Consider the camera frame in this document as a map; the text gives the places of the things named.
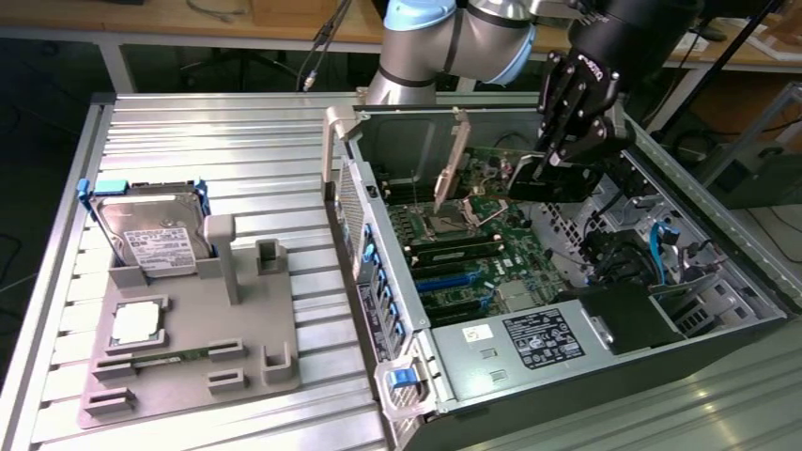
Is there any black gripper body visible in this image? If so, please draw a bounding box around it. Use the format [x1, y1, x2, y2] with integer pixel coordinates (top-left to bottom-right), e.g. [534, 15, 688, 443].
[540, 0, 704, 124]

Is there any graphics card with black shroud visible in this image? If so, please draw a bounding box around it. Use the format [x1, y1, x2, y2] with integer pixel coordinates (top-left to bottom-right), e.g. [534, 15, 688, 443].
[430, 106, 598, 211]

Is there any black tripod pole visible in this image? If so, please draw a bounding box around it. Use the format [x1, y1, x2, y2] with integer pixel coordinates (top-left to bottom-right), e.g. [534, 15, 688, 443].
[645, 0, 789, 132]

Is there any silver metal disk bay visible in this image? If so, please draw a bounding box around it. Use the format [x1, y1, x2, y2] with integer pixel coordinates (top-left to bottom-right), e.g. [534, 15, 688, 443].
[532, 154, 632, 239]

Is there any metal socket cover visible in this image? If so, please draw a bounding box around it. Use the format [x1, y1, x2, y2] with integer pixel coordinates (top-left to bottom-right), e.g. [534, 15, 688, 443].
[461, 194, 524, 226]

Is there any black monitor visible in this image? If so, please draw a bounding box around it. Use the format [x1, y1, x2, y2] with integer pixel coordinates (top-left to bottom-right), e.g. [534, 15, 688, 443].
[701, 0, 785, 18]

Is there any dark grey equipment box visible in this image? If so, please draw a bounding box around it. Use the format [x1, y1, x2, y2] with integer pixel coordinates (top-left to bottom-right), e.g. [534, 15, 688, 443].
[711, 143, 795, 210]

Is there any green motherboard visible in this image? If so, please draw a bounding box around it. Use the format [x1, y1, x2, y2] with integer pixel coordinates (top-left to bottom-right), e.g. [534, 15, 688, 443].
[376, 174, 572, 330]

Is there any CPU socket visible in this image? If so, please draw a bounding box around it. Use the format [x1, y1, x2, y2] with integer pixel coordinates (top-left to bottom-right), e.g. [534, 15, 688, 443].
[422, 205, 480, 241]

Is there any black expansion slot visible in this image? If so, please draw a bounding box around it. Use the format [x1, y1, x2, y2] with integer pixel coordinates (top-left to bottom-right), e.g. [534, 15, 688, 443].
[412, 260, 489, 282]
[424, 299, 489, 322]

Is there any silver chipset heatsink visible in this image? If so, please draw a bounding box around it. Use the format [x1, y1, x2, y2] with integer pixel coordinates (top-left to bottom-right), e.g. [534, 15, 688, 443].
[498, 283, 536, 312]

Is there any black plastic shroud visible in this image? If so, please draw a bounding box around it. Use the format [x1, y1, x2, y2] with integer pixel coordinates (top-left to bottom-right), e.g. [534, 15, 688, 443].
[556, 285, 689, 357]

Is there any grey power supply unit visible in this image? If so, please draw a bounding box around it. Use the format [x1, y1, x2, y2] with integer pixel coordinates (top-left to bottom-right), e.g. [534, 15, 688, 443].
[430, 300, 616, 408]

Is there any brown cardboard box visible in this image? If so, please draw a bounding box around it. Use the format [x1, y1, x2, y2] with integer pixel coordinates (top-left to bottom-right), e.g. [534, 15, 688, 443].
[250, 0, 344, 27]

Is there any open black PC case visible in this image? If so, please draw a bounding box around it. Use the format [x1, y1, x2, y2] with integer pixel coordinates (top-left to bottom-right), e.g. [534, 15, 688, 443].
[320, 96, 802, 451]

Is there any black office chair base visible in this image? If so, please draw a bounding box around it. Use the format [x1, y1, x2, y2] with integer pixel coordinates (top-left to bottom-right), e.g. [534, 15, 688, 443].
[181, 46, 309, 90]

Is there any blue case release latch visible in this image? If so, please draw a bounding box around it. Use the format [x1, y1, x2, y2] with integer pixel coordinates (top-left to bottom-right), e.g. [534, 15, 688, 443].
[382, 369, 420, 390]

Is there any silver hard disk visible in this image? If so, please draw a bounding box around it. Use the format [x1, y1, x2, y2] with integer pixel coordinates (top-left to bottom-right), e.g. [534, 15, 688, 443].
[93, 188, 209, 282]

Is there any grey plastic parts rack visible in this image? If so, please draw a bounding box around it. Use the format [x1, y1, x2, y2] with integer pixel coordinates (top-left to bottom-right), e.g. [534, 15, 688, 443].
[78, 213, 306, 431]

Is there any hard disk drive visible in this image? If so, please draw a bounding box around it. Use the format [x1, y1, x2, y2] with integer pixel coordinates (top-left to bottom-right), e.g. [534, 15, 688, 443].
[73, 176, 213, 288]

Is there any green RAM stick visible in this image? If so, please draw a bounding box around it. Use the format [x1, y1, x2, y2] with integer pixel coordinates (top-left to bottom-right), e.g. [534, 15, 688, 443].
[131, 346, 218, 370]

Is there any silver CPU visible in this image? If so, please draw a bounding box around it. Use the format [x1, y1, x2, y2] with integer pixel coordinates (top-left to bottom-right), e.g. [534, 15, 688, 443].
[110, 303, 163, 349]

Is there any blue wire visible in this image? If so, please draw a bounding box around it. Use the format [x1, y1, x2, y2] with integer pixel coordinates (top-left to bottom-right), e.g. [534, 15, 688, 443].
[648, 219, 680, 288]

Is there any thin black hanging cable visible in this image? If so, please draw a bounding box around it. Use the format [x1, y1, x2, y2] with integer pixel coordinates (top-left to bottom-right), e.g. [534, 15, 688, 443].
[298, 0, 354, 93]

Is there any grey coiled cable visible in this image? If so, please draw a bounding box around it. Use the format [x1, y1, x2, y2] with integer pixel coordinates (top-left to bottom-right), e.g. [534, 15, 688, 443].
[186, 0, 247, 23]

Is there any wooden desk with white frame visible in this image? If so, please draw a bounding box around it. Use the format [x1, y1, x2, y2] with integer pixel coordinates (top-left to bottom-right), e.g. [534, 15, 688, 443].
[0, 0, 802, 95]

